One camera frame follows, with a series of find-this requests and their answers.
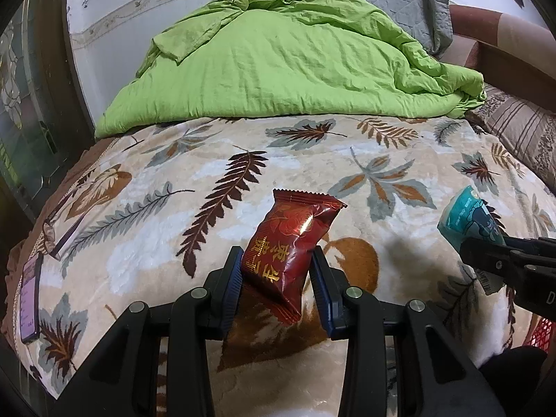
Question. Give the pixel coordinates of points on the grey quilted blanket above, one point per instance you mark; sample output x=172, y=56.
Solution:
x=391, y=0

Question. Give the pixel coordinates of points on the brown striped pillow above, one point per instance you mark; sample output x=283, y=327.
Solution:
x=521, y=130

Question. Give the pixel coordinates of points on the purple smartphone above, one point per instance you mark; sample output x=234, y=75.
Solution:
x=31, y=304

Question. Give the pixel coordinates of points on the leaf print blanket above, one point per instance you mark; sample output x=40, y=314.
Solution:
x=304, y=169

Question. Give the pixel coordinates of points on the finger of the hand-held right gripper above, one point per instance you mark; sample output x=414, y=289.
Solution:
x=486, y=256

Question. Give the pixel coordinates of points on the wooden glass door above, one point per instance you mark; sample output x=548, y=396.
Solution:
x=26, y=95

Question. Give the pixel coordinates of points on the green quilt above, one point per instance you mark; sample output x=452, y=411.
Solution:
x=282, y=65

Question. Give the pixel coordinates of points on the teal tissue packet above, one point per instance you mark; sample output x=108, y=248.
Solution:
x=467, y=217

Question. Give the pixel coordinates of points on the person's dark trouser leg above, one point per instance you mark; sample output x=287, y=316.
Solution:
x=512, y=382

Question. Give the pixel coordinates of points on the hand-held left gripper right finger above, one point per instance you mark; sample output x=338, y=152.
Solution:
x=323, y=295

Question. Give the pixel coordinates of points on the dark red snack packet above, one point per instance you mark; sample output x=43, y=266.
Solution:
x=286, y=243

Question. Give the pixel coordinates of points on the brown padded headboard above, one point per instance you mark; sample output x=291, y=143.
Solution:
x=499, y=47

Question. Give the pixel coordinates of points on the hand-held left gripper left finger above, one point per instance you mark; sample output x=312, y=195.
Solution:
x=232, y=291

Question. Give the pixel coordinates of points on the eyeglasses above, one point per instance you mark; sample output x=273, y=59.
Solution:
x=67, y=235

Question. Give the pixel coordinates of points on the red plastic basket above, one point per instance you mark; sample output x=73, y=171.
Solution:
x=545, y=334

